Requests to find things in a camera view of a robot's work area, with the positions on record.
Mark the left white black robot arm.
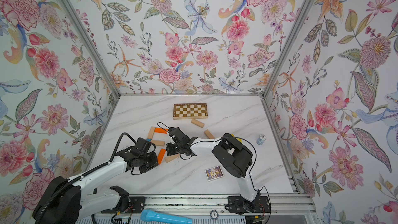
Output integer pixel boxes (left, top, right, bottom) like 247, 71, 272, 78
33, 138, 158, 224

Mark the small round gauge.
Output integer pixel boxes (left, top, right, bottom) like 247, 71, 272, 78
210, 210, 219, 220

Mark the small blue white cup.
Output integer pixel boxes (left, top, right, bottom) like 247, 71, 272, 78
257, 134, 266, 145

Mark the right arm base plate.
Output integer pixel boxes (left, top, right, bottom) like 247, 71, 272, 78
225, 196, 271, 215

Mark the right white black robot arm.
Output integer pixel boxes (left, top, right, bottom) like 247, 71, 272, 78
166, 127, 261, 214

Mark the orange block front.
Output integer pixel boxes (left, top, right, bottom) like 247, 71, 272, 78
157, 149, 166, 165

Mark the wooden chessboard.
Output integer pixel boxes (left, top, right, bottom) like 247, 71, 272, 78
173, 103, 208, 120

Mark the aluminium front rail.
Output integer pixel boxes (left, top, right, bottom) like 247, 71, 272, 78
49, 194, 315, 217

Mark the blue microphone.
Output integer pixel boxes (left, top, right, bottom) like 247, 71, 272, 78
141, 209, 193, 224

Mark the orange block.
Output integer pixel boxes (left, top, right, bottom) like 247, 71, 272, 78
157, 149, 166, 165
154, 128, 168, 134

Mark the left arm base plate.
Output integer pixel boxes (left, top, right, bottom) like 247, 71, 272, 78
101, 196, 146, 214

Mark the playing card box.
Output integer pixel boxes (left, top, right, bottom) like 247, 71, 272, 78
205, 166, 224, 181

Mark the natural block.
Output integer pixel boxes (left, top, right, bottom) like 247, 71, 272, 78
191, 119, 205, 128
204, 130, 215, 139
164, 154, 180, 163
147, 127, 155, 140
151, 140, 165, 147

